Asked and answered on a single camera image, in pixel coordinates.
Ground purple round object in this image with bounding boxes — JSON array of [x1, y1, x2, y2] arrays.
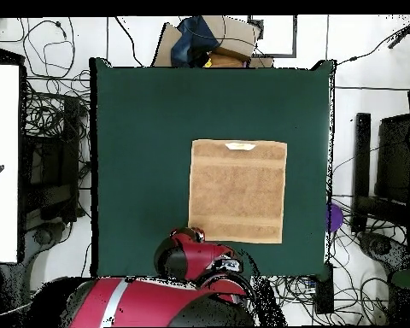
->
[[325, 202, 345, 233]]

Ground black panel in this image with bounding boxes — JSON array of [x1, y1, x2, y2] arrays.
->
[[374, 114, 410, 206]]

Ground tan terry towel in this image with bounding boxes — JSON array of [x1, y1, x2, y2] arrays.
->
[[186, 138, 289, 245]]

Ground black cable with plug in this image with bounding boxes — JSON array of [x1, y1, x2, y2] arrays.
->
[[336, 15, 410, 67]]

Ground tangled black floor cables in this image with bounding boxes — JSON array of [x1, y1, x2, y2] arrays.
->
[[269, 272, 390, 326], [20, 18, 91, 138]]

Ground grey stand base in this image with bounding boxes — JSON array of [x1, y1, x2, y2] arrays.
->
[[26, 220, 67, 254], [357, 231, 410, 272]]

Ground dark green table cloth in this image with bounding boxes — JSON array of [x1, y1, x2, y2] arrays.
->
[[89, 56, 337, 279]]

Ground brown cardboard box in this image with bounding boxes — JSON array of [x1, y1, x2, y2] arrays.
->
[[151, 15, 275, 68]]

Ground black upright bar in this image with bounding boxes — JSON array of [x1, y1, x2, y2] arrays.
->
[[350, 112, 372, 236]]

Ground black square floor frame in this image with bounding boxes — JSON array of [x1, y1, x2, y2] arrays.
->
[[247, 15, 298, 58]]

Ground white board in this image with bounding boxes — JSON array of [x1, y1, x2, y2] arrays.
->
[[0, 63, 21, 264]]

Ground black metal rack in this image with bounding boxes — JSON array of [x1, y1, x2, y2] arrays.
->
[[20, 95, 81, 223]]

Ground dark blue garment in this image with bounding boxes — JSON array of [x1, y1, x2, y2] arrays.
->
[[170, 15, 222, 67]]

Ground black power strip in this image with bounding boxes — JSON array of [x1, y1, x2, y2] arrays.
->
[[314, 261, 335, 315]]

